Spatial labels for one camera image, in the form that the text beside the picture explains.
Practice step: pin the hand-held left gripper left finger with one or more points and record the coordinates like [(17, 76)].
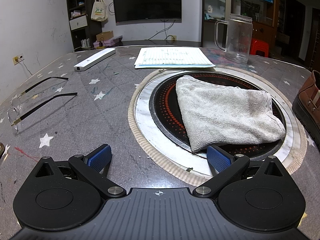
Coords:
[(100, 156)]

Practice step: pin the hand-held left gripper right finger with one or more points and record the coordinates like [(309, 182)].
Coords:
[(218, 158)]

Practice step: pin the brown leather shoe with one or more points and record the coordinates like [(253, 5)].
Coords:
[(308, 92)]

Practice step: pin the grey terry towel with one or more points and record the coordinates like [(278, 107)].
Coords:
[(225, 112)]

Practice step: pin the rimless eyeglasses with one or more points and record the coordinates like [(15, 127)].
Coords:
[(63, 95)]

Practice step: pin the round black induction cooktop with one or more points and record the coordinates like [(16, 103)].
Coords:
[(162, 110)]

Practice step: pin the white slim bar device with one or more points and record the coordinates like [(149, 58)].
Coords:
[(95, 59)]

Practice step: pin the lined paper notepad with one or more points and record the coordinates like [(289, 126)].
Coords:
[(172, 56)]

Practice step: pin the pink flat box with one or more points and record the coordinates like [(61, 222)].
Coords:
[(110, 42)]

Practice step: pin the clear glass mug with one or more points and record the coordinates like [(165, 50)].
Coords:
[(237, 45)]

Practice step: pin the red plastic stool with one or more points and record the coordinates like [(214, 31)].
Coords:
[(258, 46)]

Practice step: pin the cardboard box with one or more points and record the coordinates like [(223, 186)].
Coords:
[(105, 35)]

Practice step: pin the white storage drawer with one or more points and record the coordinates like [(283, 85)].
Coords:
[(78, 23)]

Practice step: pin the wooden glass display cabinet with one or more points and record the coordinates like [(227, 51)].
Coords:
[(260, 25)]

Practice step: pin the beige canvas tote bag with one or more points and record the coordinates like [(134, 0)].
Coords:
[(99, 11)]

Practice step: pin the dark wooden door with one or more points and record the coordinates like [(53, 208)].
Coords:
[(295, 27)]

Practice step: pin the white glass shelf cabinet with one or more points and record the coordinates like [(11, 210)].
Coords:
[(215, 5)]

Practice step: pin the dark wooden shelf unit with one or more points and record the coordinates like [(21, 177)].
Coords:
[(87, 0)]

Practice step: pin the black television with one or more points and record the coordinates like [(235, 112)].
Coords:
[(147, 2)]

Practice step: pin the wall power socket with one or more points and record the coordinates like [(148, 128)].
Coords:
[(173, 38), (19, 58)]

